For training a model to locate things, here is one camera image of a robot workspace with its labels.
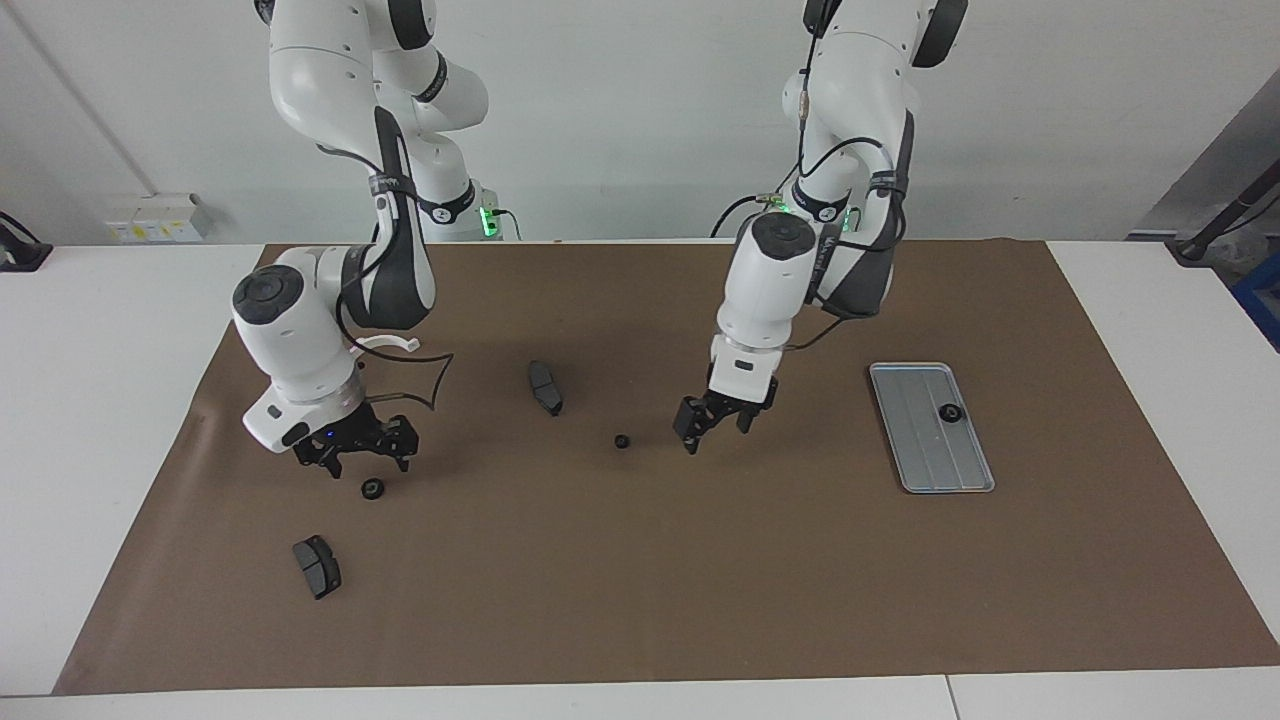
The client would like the grey metal tray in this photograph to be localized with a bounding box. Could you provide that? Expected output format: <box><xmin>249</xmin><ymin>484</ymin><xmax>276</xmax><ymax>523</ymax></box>
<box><xmin>868</xmin><ymin>362</ymin><xmax>997</xmax><ymax>495</ymax></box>

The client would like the dark grey brake pad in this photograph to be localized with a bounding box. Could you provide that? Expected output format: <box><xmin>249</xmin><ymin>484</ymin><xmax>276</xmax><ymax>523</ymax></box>
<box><xmin>527</xmin><ymin>360</ymin><xmax>565</xmax><ymax>418</ymax></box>
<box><xmin>292</xmin><ymin>535</ymin><xmax>342</xmax><ymax>601</ymax></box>

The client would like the brown table mat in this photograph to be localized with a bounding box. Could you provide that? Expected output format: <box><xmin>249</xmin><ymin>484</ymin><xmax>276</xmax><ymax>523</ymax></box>
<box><xmin>52</xmin><ymin>240</ymin><xmax>1280</xmax><ymax>696</ymax></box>

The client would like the black table clamp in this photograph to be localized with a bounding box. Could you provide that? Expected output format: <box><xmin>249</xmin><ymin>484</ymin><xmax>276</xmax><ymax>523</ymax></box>
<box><xmin>0</xmin><ymin>212</ymin><xmax>53</xmax><ymax>273</ymax></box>

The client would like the black stand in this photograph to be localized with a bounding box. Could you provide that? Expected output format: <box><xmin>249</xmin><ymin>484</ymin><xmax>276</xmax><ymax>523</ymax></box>
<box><xmin>1165</xmin><ymin>165</ymin><xmax>1280</xmax><ymax>269</ymax></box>

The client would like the blue box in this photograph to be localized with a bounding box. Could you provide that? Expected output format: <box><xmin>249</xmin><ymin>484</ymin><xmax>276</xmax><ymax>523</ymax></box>
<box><xmin>1232</xmin><ymin>262</ymin><xmax>1280</xmax><ymax>353</ymax></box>

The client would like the grey slanted panel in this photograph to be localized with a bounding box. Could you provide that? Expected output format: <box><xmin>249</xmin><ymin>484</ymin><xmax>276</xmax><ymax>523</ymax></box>
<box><xmin>1128</xmin><ymin>68</ymin><xmax>1280</xmax><ymax>241</ymax></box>

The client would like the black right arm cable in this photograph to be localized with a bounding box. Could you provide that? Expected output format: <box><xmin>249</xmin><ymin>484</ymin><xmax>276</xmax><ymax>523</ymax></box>
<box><xmin>320</xmin><ymin>145</ymin><xmax>456</xmax><ymax>411</ymax></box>

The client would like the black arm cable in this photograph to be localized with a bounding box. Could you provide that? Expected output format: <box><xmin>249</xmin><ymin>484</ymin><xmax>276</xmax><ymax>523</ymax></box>
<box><xmin>320</xmin><ymin>145</ymin><xmax>456</xmax><ymax>411</ymax></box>
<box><xmin>798</xmin><ymin>0</ymin><xmax>906</xmax><ymax>353</ymax></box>

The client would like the black base cable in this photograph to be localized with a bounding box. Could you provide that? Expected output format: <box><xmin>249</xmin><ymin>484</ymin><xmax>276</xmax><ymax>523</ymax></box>
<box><xmin>712</xmin><ymin>190</ymin><xmax>771</xmax><ymax>239</ymax></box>

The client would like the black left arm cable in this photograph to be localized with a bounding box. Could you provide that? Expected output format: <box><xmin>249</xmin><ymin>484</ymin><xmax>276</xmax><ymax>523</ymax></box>
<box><xmin>798</xmin><ymin>0</ymin><xmax>906</xmax><ymax>353</ymax></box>

